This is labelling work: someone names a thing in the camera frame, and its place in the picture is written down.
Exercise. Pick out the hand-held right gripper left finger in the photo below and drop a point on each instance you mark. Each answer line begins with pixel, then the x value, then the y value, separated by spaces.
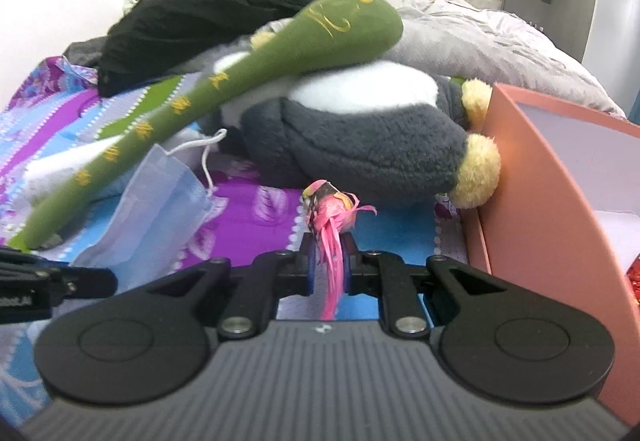
pixel 310 273

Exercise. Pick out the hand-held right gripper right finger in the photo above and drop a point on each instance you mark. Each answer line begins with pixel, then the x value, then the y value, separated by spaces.
pixel 351 267

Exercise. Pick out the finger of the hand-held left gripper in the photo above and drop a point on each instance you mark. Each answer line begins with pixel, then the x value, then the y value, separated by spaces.
pixel 85 282

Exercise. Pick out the pink tasselled small packet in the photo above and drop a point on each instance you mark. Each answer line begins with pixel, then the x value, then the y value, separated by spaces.
pixel 330 216

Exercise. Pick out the orange cardboard box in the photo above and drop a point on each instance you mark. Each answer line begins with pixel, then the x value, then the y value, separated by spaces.
pixel 540 201

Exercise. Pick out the red foil packet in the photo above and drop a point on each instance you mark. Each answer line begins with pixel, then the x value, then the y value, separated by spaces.
pixel 634 283

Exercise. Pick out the floral striped bed sheet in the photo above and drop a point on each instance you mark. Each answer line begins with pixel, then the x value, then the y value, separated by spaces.
pixel 250 206

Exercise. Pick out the blue face mask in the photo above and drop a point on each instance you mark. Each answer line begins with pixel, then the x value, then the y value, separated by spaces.
pixel 155 206

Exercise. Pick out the white tube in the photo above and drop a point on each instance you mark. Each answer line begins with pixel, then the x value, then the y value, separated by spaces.
pixel 55 171

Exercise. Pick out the grey penguin plush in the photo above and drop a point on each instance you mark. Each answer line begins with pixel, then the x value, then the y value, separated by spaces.
pixel 360 141

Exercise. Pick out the green plush massage stick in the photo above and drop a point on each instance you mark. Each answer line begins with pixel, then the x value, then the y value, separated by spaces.
pixel 260 66

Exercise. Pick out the dark grey blanket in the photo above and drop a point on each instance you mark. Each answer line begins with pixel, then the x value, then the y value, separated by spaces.
pixel 85 53

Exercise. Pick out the light grey duvet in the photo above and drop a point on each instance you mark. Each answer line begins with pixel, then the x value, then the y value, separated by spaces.
pixel 475 51

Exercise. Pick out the black garment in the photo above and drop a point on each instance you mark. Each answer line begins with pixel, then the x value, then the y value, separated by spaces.
pixel 200 6

